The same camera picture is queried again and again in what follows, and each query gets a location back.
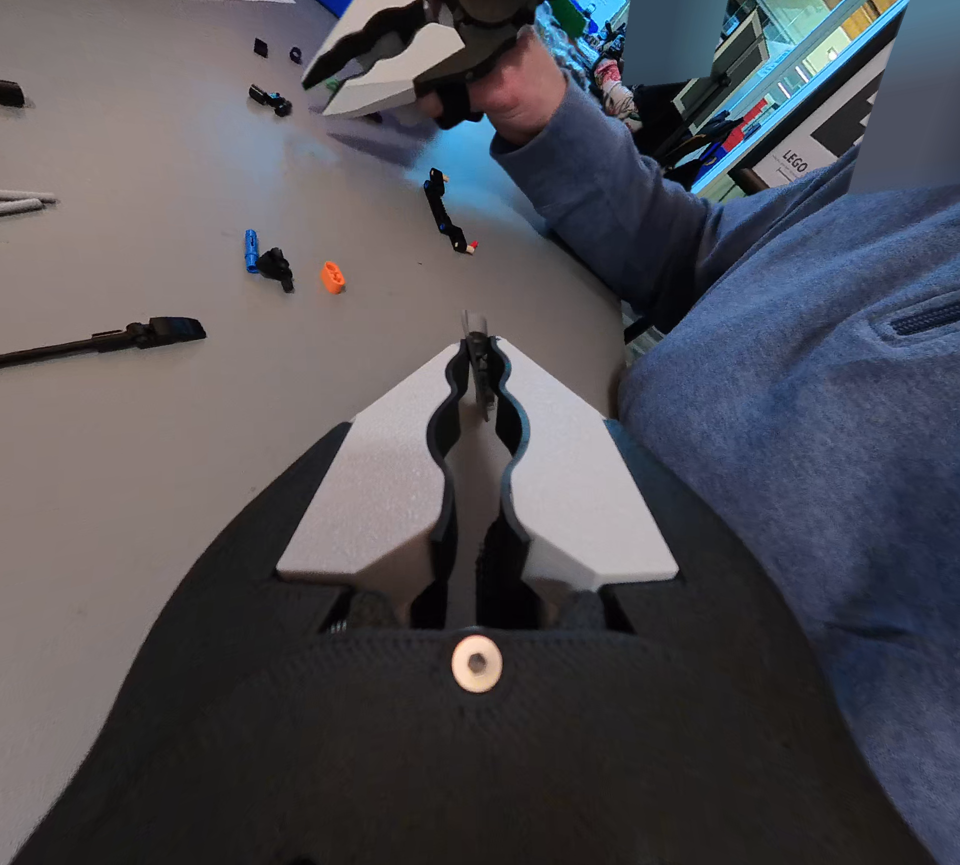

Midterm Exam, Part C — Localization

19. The black lego axle piece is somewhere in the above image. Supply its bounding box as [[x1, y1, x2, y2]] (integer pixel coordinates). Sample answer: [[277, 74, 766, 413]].
[[0, 316, 207, 369]]

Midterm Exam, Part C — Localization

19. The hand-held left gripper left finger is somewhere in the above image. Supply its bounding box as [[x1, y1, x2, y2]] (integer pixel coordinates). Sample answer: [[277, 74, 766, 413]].
[[274, 341, 472, 596]]

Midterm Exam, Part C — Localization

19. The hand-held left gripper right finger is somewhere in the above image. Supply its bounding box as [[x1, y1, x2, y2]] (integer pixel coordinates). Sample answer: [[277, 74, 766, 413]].
[[489, 336, 681, 595]]

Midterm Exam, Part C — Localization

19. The glass display case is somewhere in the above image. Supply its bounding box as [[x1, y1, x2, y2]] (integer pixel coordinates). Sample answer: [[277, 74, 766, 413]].
[[750, 0, 924, 101]]

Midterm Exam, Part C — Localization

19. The person's blue clothed body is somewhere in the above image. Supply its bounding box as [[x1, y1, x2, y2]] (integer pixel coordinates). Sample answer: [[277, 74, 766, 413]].
[[618, 145, 960, 865]]

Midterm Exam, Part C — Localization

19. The white cardboard box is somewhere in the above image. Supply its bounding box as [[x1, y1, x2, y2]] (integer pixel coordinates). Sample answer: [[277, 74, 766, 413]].
[[753, 40, 909, 187]]

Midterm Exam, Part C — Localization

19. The black connector with blue pin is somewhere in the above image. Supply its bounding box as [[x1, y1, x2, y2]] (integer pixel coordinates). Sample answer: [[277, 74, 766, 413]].
[[242, 229, 296, 294]]

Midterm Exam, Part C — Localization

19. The person's right hand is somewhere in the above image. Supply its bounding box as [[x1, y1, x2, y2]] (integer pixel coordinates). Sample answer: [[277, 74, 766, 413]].
[[416, 28, 569, 146]]

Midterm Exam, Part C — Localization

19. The small black part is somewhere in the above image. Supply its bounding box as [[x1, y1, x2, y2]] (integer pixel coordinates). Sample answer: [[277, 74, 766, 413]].
[[461, 310, 502, 424]]

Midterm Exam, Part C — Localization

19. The person's right forearm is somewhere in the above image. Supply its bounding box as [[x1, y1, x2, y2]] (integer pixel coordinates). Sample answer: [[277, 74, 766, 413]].
[[489, 77, 714, 326]]

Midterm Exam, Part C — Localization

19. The black lego beam assembly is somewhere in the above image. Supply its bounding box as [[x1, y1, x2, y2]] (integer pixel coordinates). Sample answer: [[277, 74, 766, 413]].
[[422, 167, 479, 257]]

